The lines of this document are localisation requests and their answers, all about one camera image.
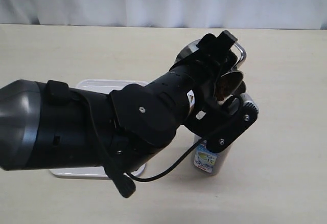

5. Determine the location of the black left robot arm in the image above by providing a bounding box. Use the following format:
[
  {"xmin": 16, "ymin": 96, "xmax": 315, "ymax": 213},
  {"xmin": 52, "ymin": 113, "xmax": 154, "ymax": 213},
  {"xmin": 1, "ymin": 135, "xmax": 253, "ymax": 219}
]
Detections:
[{"xmin": 1, "ymin": 30, "xmax": 259, "ymax": 198}]

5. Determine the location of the white plastic tray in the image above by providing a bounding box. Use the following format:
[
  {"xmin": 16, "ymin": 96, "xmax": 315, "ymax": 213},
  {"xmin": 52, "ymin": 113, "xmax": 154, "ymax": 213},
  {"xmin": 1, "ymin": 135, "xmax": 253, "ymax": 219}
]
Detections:
[{"xmin": 50, "ymin": 79, "xmax": 148, "ymax": 180}]

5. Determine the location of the steel mug with pellets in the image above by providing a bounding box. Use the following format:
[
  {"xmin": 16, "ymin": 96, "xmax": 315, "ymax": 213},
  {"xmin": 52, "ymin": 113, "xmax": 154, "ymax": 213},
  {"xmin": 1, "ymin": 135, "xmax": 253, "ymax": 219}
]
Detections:
[{"xmin": 175, "ymin": 39, "xmax": 247, "ymax": 101}]

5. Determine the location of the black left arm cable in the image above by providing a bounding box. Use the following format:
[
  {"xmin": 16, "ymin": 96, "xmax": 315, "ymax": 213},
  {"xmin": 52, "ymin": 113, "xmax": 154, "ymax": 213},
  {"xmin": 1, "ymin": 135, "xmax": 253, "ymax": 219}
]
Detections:
[{"xmin": 126, "ymin": 95, "xmax": 245, "ymax": 183}]

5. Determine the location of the clear plastic container with label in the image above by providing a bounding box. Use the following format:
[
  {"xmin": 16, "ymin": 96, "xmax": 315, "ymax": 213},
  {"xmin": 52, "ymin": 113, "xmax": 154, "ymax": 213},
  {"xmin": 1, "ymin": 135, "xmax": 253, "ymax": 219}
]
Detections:
[{"xmin": 191, "ymin": 141, "xmax": 231, "ymax": 176}]

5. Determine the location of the white curtain backdrop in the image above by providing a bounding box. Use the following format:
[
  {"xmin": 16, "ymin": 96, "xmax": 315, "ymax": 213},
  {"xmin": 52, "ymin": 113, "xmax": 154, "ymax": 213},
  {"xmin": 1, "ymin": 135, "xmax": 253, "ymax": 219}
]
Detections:
[{"xmin": 1, "ymin": 0, "xmax": 326, "ymax": 30}]

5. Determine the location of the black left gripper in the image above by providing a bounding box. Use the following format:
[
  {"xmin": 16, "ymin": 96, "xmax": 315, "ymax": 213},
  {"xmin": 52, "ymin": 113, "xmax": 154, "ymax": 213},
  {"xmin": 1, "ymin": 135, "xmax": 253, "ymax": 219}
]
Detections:
[{"xmin": 170, "ymin": 30, "xmax": 259, "ymax": 153}]

